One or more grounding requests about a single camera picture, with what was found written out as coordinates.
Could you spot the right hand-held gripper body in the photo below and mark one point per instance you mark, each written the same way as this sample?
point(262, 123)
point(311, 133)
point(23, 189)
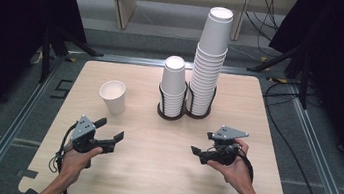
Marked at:
point(224, 152)

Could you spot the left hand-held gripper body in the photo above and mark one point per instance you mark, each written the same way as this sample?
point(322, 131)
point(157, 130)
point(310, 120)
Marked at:
point(83, 132)

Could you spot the white paper cup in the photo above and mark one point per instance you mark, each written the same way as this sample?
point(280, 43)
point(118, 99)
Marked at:
point(115, 101)

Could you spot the black double cup holder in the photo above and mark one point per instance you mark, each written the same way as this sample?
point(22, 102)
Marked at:
point(170, 117)

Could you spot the short stack of white cups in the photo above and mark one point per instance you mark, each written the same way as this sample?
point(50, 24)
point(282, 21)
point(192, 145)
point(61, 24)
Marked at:
point(173, 78)

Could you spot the tall stack of white cups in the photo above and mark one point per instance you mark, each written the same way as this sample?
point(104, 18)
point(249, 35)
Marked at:
point(212, 48)

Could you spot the person's right hand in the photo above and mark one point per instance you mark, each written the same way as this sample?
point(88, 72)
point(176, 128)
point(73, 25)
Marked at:
point(238, 174)

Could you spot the person's left hand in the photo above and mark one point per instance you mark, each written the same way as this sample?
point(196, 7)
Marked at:
point(73, 164)

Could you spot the grey tape strip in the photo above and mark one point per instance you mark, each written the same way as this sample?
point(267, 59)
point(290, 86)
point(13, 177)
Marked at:
point(28, 174)

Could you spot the yellow tape piece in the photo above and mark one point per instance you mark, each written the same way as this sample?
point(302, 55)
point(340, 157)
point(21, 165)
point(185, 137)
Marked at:
point(278, 80)

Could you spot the black tripod stand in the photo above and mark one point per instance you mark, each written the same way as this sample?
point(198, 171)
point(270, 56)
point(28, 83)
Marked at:
point(46, 53)
point(303, 77)

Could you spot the beige wooden shelf unit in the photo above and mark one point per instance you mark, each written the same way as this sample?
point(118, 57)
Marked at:
point(123, 3)

